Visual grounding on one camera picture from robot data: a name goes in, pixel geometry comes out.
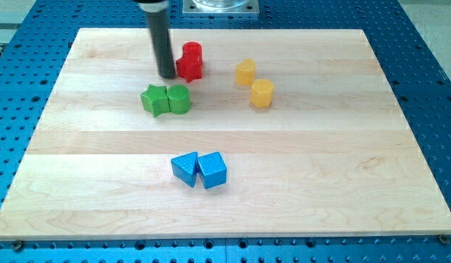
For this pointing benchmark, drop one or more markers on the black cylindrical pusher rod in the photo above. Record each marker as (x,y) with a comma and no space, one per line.
(158,24)

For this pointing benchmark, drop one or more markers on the red cylinder block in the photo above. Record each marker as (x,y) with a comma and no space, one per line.
(192,52)

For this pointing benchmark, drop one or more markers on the red star block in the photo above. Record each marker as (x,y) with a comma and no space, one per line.
(189,68)

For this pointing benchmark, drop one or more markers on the green cylinder block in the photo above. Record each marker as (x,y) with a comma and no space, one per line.
(179,99)

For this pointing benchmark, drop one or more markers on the green star block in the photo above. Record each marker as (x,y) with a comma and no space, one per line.
(155,100)

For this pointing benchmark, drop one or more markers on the yellow heart block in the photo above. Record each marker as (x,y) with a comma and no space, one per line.
(245,72)

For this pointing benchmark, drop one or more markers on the yellow hexagon block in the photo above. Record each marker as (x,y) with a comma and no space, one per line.
(262,93)

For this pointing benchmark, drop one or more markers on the blue perforated metal table plate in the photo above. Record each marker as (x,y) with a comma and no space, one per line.
(30,64)

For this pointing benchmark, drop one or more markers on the blue triangle block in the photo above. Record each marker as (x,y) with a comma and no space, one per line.
(185,168)

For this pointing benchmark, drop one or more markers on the blue cube block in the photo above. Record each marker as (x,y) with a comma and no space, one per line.
(212,169)

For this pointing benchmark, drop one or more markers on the light wooden board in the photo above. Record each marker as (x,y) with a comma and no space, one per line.
(333,155)

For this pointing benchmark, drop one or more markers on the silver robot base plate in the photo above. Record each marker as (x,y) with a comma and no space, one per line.
(220,7)

